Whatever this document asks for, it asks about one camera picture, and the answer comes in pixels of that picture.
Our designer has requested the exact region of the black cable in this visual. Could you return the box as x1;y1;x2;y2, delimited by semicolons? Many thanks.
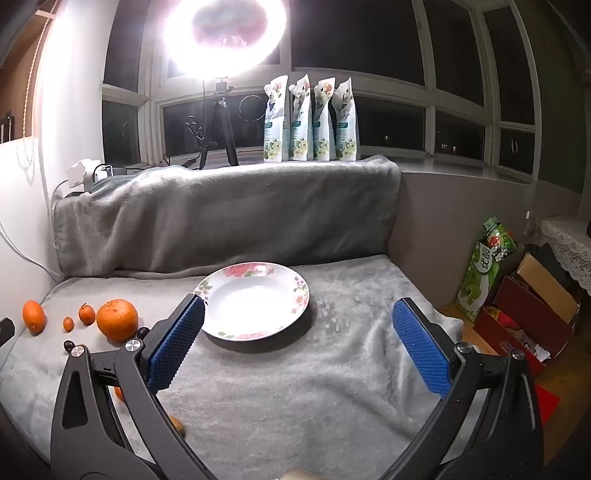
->
186;78;207;155

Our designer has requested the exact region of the ring light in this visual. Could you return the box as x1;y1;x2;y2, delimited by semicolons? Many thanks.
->
161;0;289;79

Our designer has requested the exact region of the white window frame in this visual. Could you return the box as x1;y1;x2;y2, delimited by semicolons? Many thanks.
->
102;0;541;185

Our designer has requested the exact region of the white lace cloth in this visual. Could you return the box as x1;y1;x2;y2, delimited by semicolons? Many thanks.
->
529;215;591;296

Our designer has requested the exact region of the white power strip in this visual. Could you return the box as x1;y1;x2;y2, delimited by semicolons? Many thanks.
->
67;158;105;191

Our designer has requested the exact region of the red cardboard box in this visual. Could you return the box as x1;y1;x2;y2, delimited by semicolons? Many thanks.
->
473;274;580;377

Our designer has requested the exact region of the green printed carton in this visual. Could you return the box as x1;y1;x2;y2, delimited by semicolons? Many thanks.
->
455;216;518;321

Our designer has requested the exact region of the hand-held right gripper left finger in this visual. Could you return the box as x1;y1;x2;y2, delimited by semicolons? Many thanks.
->
50;293;218;480

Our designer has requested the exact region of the large orange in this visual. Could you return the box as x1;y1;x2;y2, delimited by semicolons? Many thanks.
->
96;299;139;343

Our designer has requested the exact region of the grey fleece blanket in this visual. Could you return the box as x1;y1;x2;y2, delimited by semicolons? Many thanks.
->
0;254;465;480
54;154;402;280

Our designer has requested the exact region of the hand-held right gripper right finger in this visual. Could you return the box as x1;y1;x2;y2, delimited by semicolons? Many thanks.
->
392;298;544;480

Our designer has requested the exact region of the brown cardboard box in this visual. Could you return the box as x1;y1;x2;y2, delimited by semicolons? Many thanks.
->
517;253;580;308

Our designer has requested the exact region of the white green refill pouch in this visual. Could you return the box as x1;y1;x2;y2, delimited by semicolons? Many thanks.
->
288;74;315;162
333;78;360;161
312;79;335;161
263;76;291;163

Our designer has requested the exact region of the floral rimmed white plate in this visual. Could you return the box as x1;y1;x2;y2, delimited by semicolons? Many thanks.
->
194;262;310;342

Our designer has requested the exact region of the black tripod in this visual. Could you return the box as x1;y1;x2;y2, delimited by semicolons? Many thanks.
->
198;76;239;169

